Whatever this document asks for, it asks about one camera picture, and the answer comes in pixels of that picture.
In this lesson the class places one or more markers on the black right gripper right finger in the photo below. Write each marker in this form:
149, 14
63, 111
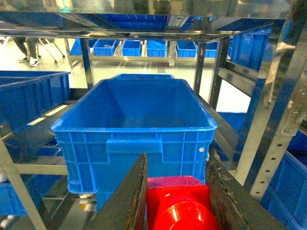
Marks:
232, 205

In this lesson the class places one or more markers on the large blue crate on shelf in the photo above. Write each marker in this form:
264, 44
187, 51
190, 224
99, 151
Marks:
102, 134

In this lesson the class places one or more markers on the blue crate left on shelf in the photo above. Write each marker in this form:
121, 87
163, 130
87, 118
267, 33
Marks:
26, 95

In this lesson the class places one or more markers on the steel shelf cart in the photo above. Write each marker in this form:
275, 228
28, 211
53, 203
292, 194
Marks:
279, 88

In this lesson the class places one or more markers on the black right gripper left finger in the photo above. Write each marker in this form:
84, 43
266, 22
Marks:
125, 209

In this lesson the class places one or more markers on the red toy block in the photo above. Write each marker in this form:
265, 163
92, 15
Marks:
179, 203

